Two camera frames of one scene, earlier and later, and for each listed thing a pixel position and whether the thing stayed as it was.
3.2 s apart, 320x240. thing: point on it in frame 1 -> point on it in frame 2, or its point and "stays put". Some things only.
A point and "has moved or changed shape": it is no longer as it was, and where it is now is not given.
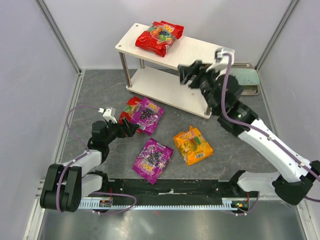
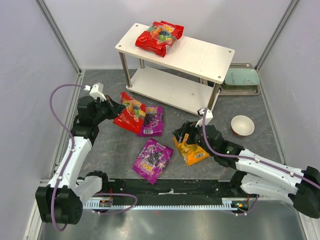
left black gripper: x=122 y=129 -> x=110 y=106
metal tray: x=253 y=90 stays put
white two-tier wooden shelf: x=160 y=78 stays put
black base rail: x=175 y=192 stays put
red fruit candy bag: x=158 y=36 stays put
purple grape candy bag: x=151 y=160 stays put
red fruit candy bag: x=125 y=116 has moved or changed shape
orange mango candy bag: x=192 y=146 stays put
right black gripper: x=197 y=75 -> x=189 y=132
